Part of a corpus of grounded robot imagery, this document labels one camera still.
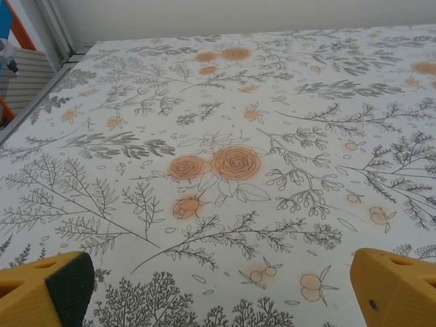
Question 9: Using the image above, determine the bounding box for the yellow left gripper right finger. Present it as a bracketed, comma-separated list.
[350, 247, 436, 327]

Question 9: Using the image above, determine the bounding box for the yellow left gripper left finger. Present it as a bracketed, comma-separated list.
[0, 251, 95, 327]

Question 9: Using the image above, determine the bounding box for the floral printed tablecloth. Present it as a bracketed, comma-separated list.
[0, 25, 436, 327]

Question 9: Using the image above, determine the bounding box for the aluminium frame rail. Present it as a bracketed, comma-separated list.
[0, 42, 99, 147]

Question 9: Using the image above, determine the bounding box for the aluminium frame post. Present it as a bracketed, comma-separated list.
[32, 0, 78, 65]

